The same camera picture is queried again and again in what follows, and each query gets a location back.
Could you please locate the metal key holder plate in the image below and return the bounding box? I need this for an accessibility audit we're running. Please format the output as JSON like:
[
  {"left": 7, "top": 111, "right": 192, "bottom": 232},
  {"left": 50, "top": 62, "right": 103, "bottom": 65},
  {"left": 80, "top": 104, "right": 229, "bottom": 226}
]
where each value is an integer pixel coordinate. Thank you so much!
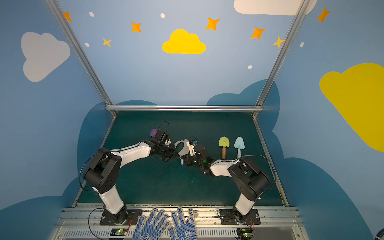
[{"left": 175, "top": 139, "right": 190, "bottom": 157}]

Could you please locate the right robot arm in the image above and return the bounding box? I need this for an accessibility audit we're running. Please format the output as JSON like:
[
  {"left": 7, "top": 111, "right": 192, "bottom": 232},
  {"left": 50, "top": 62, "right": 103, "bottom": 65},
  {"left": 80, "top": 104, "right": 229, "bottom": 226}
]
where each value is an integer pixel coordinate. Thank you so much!
[{"left": 178, "top": 145, "right": 271, "bottom": 224}]

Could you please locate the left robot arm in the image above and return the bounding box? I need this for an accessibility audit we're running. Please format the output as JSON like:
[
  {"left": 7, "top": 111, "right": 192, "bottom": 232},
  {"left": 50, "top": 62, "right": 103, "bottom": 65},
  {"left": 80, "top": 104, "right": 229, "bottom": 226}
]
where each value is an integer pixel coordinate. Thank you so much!
[{"left": 83, "top": 130, "right": 179, "bottom": 226}]

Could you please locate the light blue trowel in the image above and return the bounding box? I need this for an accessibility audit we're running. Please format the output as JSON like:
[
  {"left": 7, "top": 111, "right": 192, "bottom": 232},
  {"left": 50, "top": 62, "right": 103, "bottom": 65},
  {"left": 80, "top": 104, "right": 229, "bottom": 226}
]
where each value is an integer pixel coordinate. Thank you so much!
[{"left": 234, "top": 137, "right": 245, "bottom": 159}]

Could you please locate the right blue knit glove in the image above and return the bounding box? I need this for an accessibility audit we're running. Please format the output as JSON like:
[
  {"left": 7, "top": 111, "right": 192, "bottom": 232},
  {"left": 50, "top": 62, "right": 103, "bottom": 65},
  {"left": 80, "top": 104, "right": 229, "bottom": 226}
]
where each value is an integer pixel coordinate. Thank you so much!
[{"left": 169, "top": 207, "right": 198, "bottom": 240}]

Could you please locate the blue knit glove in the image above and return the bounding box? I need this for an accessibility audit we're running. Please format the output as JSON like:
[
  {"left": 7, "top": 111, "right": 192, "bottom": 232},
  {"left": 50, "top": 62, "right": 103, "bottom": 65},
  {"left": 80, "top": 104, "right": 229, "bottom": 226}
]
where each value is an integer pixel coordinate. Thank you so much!
[
  {"left": 132, "top": 208, "right": 170, "bottom": 240},
  {"left": 169, "top": 207, "right": 198, "bottom": 240}
]

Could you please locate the left blue knit glove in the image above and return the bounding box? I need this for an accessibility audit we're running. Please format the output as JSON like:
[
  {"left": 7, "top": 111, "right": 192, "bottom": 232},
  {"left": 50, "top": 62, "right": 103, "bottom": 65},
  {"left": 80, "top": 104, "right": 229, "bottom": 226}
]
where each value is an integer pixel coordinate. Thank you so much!
[{"left": 132, "top": 208, "right": 170, "bottom": 240}]

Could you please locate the right controller board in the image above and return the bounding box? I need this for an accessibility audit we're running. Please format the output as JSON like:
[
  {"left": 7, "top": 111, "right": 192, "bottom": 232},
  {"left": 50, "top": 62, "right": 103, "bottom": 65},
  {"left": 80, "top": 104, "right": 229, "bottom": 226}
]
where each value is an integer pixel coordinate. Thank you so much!
[{"left": 236, "top": 228, "right": 254, "bottom": 240}]

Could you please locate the controller board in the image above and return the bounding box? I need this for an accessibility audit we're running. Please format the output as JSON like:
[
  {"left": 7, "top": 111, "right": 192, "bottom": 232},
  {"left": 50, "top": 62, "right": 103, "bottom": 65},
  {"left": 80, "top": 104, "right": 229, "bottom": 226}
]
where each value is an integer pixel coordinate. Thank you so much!
[
  {"left": 110, "top": 229, "right": 128, "bottom": 237},
  {"left": 236, "top": 228, "right": 254, "bottom": 240}
]

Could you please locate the left controller board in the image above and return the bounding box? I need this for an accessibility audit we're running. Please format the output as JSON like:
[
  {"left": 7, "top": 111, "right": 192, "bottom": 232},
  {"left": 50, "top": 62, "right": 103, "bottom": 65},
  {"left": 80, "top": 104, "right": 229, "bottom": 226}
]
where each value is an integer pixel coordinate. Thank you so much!
[{"left": 110, "top": 229, "right": 128, "bottom": 237}]

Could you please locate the green trowel wooden handle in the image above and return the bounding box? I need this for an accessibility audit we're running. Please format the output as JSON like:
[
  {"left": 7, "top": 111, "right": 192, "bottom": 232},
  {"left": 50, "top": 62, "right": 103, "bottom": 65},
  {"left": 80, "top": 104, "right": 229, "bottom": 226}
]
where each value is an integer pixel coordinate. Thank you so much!
[{"left": 219, "top": 137, "right": 230, "bottom": 160}]

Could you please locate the purple spatula pink handle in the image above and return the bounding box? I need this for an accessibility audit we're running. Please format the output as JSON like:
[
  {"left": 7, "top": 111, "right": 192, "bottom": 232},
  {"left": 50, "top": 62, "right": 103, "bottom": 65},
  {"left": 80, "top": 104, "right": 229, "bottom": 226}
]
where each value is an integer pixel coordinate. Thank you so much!
[{"left": 150, "top": 129, "right": 159, "bottom": 138}]

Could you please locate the aluminium frame back rail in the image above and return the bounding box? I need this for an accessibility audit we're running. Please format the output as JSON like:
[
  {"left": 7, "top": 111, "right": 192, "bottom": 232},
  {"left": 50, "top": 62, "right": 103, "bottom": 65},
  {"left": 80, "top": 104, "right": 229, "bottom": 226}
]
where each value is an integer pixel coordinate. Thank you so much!
[{"left": 106, "top": 105, "right": 263, "bottom": 112}]

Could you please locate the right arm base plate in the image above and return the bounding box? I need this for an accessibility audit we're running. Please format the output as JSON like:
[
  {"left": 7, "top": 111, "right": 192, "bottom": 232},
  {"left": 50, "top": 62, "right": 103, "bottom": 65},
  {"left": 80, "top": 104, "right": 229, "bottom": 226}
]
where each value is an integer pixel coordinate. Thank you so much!
[{"left": 217, "top": 209, "right": 261, "bottom": 225}]

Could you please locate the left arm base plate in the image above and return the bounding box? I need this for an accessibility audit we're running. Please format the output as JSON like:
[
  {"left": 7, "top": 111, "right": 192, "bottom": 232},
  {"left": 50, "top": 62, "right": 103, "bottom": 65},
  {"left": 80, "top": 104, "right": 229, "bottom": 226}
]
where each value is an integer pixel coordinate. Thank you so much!
[{"left": 100, "top": 208, "right": 143, "bottom": 226}]

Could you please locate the aluminium frame left post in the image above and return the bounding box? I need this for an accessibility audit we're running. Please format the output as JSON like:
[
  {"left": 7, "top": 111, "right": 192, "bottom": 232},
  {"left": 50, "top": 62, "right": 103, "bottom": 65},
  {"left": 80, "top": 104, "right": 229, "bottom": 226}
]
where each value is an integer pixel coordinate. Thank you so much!
[{"left": 45, "top": 0, "right": 113, "bottom": 106}]

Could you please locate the aluminium frame post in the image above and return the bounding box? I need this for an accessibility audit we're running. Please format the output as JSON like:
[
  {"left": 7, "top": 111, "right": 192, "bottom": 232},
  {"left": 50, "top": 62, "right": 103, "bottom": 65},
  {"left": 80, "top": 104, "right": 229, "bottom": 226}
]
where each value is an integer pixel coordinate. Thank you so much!
[
  {"left": 252, "top": 0, "right": 311, "bottom": 120},
  {"left": 45, "top": 0, "right": 113, "bottom": 106}
]

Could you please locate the aluminium frame right post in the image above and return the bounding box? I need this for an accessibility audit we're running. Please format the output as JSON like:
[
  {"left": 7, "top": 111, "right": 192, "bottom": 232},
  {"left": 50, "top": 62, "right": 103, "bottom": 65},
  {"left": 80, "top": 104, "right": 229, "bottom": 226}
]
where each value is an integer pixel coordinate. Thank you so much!
[{"left": 252, "top": 0, "right": 311, "bottom": 120}]

